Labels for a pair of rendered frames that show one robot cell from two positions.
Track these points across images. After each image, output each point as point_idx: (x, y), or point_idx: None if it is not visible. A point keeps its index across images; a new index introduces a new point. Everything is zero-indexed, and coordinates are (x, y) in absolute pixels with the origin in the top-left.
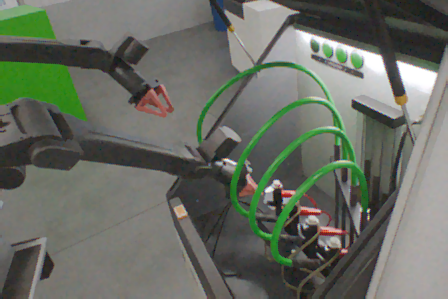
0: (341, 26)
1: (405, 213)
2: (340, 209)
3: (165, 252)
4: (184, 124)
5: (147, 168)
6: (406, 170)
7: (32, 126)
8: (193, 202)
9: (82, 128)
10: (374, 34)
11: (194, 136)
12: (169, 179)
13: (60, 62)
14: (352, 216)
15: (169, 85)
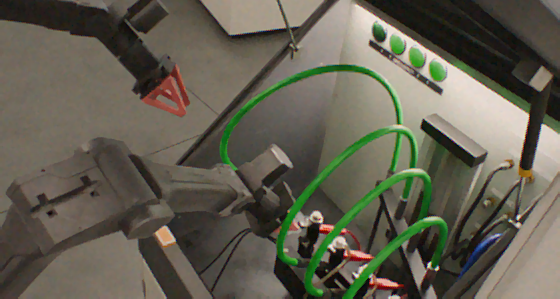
0: (424, 21)
1: (499, 287)
2: (366, 239)
3: (74, 266)
4: (94, 59)
5: (196, 210)
6: (511, 244)
7: (129, 188)
8: (173, 219)
9: (163, 177)
10: (531, 114)
11: (112, 82)
12: (73, 150)
13: (41, 23)
14: (411, 267)
15: None
